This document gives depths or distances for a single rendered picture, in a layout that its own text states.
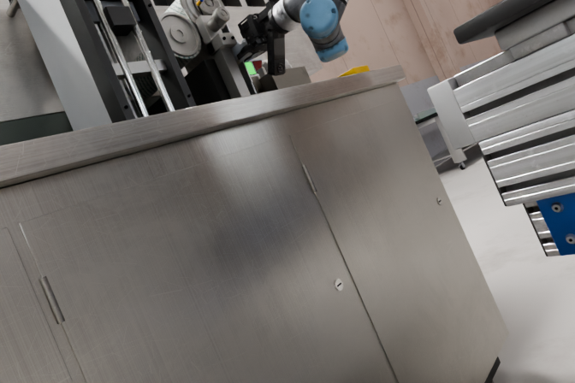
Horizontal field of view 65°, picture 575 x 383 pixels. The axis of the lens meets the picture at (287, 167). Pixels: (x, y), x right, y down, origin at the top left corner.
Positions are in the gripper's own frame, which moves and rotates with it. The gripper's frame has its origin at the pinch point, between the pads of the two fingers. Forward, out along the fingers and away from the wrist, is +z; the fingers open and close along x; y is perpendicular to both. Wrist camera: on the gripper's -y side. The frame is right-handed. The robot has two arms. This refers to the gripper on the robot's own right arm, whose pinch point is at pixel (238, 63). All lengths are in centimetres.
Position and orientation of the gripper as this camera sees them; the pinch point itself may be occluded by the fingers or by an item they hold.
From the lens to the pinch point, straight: 130.1
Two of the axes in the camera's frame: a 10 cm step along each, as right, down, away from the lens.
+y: -4.0, -9.2, 0.2
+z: -6.7, 3.1, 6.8
